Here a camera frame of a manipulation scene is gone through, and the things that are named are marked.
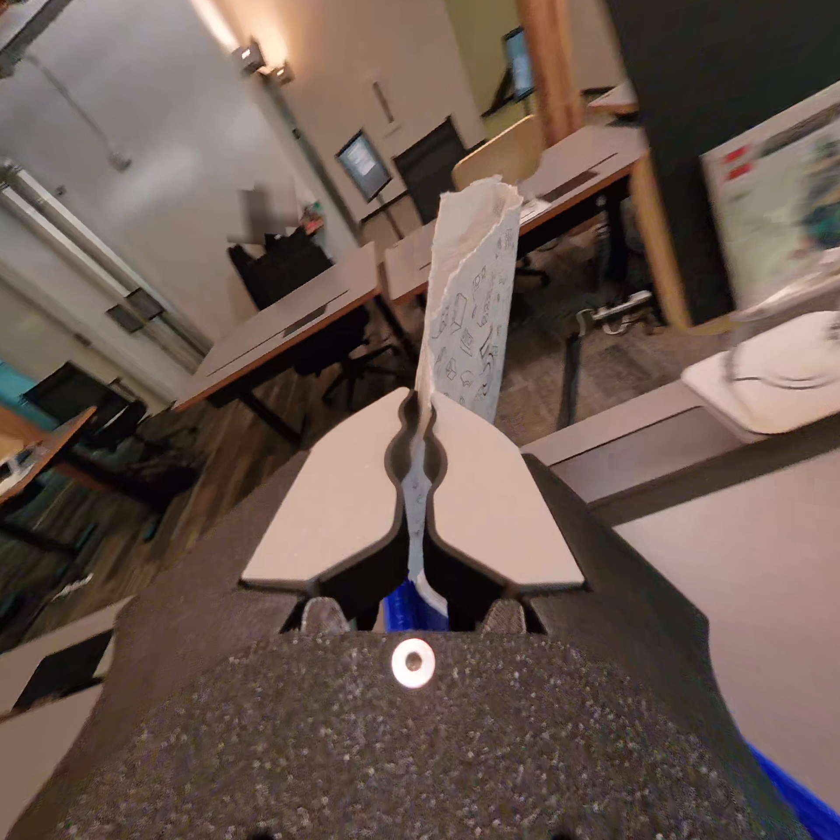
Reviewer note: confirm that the white desk lamp stand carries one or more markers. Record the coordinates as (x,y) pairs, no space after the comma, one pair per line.
(774,394)

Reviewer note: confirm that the blue plastic object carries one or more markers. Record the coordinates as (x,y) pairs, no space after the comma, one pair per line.
(814,807)

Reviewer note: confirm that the wall light fixture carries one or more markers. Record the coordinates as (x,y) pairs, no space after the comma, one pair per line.
(253,56)

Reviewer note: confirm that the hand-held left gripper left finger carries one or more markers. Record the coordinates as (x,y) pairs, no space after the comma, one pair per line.
(321,518)

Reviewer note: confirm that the wooden column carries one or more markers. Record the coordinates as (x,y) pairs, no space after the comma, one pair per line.
(551,65)

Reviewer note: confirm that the beige chair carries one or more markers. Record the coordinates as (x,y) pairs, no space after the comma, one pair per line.
(499,154)

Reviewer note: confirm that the large printed paper bag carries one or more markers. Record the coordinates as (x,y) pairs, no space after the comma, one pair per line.
(472,295)

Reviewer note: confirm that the wooden top office desk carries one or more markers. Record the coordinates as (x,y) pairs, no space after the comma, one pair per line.
(46,439)

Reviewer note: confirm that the white power strip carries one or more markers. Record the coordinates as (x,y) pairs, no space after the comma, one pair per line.
(623,308)

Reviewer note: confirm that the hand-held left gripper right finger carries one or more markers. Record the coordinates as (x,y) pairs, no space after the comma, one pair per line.
(505,518)

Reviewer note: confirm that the grey office desk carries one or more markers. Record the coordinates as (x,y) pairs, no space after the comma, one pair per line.
(577,164)
(295,308)

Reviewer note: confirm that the grey metal duct pipe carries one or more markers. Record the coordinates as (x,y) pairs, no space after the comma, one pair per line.
(79,243)

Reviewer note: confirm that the wall mounted screen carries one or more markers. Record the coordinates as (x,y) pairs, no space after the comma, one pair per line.
(364,164)
(518,62)

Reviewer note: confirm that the black mesh office chair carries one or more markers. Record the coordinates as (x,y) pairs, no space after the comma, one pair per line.
(430,164)

